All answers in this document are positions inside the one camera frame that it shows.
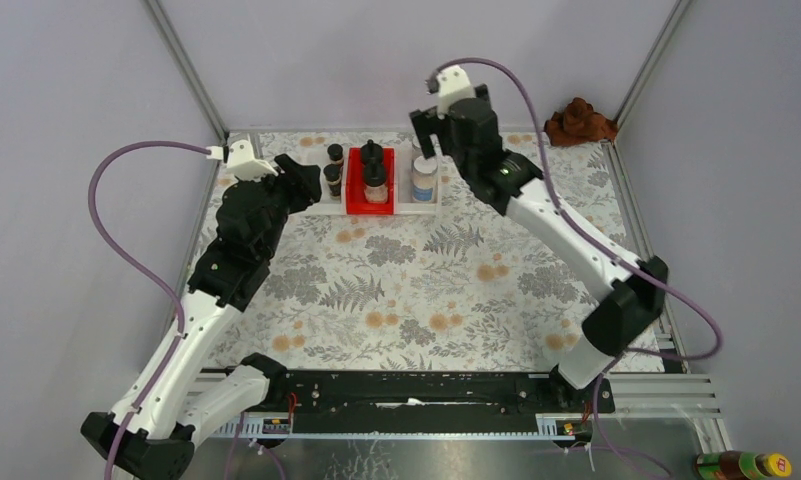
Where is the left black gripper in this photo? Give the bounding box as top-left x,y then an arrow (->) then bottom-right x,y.
236,155 -> 323,262

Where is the small dark spice bottle front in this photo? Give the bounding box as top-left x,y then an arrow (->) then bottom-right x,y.
323,164 -> 343,200

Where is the small dark spice bottle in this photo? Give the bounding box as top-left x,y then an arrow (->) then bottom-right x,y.
326,143 -> 345,168
323,164 -> 343,200

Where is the blue-label shaker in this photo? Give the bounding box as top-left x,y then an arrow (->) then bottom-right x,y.
411,135 -> 426,159
412,156 -> 439,203

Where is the black-cap jar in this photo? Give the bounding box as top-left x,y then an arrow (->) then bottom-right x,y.
363,164 -> 388,204
359,139 -> 384,166

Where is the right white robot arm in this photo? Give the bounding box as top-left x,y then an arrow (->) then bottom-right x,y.
410,85 -> 669,412

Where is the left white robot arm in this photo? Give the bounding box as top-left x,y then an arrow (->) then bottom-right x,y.
81,155 -> 322,479

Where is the left clear plastic bin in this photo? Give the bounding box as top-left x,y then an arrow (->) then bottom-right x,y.
300,148 -> 348,216

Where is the clear plastic bin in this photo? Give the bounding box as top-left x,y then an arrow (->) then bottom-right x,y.
300,148 -> 348,216
394,147 -> 441,215

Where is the red plastic bin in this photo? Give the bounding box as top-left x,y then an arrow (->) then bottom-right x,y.
342,147 -> 396,216

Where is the right clear plastic bin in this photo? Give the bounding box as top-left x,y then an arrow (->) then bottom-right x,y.
394,147 -> 441,215

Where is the brown crumpled cloth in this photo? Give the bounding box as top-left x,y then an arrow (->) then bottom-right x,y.
544,97 -> 619,147

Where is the floral table mat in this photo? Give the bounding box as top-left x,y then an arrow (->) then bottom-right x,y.
163,130 -> 666,374

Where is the green yellow-cap bottle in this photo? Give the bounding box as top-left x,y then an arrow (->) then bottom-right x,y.
693,450 -> 793,480

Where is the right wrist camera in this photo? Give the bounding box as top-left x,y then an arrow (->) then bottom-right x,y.
426,65 -> 476,118

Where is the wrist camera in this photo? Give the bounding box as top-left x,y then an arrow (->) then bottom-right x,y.
426,65 -> 476,118
205,139 -> 279,181

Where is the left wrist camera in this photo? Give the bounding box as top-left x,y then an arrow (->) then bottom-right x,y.
205,139 -> 279,181

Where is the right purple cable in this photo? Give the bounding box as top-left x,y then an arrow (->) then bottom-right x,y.
426,57 -> 725,362

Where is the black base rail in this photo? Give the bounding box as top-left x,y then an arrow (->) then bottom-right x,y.
248,370 -> 616,435

